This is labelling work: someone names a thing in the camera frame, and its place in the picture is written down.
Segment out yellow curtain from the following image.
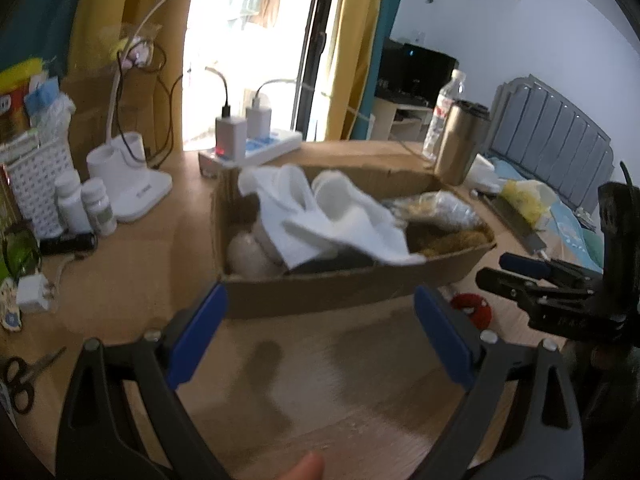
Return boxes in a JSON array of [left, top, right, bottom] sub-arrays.
[[61, 0, 191, 158], [324, 0, 381, 141]]

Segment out brown fuzzy scrubber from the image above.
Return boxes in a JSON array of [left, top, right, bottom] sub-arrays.
[[406, 223, 495, 258]]

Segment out bag of cotton swabs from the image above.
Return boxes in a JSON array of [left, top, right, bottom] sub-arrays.
[[382, 191, 483, 232]]

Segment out red plush ball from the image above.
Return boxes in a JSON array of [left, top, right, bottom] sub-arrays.
[[450, 292, 492, 330]]

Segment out white desk lamp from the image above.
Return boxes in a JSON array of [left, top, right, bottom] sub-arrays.
[[86, 0, 257, 224]]

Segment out black smartphone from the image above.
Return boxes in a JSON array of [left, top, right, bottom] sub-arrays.
[[478, 193, 547, 255]]

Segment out white computer desk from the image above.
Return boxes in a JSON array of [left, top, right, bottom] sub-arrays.
[[368, 98, 433, 143]]

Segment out person's hand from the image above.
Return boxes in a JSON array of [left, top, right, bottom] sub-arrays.
[[278, 452, 324, 480]]

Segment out brown cardboard box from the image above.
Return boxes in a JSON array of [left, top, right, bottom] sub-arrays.
[[210, 169, 497, 318]]

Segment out white plastic food container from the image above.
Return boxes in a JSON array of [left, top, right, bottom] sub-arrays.
[[463, 154, 506, 195]]

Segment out white cloth towel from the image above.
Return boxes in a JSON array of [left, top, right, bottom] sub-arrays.
[[238, 165, 426, 270]]

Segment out red yellow snack can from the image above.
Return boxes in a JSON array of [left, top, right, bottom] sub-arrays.
[[0, 58, 43, 143]]

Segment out clear water bottle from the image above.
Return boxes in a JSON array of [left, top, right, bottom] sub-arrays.
[[422, 70, 466, 165]]

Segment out blue patterned bed blanket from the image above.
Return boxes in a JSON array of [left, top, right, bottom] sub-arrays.
[[490, 157, 603, 272]]

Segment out yellow plastic bag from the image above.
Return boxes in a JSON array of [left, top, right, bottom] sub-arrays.
[[499, 180, 558, 230]]

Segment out yellow curtain left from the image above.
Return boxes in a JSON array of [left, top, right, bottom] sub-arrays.
[[61, 0, 191, 158]]

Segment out small white plug adapter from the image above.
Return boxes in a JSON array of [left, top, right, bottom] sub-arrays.
[[16, 273, 54, 313]]

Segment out white charger with black cable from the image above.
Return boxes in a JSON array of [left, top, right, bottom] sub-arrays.
[[215, 104, 247, 162]]

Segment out black scissors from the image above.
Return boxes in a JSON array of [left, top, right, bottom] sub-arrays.
[[1, 347, 66, 415]]

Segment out white plastic basket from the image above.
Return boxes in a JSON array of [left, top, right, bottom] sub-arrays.
[[6, 139, 74, 240]]

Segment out teal curtain right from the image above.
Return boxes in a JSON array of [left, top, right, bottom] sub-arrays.
[[349, 0, 414, 141]]

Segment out white power strip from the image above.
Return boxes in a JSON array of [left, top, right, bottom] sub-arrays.
[[198, 130, 303, 178]]

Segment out steel tumbler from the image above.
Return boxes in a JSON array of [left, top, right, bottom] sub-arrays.
[[435, 100, 490, 186]]

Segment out teal curtain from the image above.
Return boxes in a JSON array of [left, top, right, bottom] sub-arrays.
[[1, 0, 79, 77], [349, 0, 414, 141]]

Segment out yellow curtain right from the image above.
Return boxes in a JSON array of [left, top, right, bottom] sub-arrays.
[[324, 0, 381, 141]]

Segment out black computer monitor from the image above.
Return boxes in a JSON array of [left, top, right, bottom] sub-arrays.
[[374, 39, 459, 107]]

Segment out teal curtain left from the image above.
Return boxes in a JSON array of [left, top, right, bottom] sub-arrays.
[[1, 0, 79, 77]]

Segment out grey padded headboard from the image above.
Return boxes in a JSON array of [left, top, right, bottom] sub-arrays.
[[485, 75, 614, 212]]

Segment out white pill bottle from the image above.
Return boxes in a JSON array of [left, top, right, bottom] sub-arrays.
[[81, 178, 117, 236], [54, 169, 93, 234]]

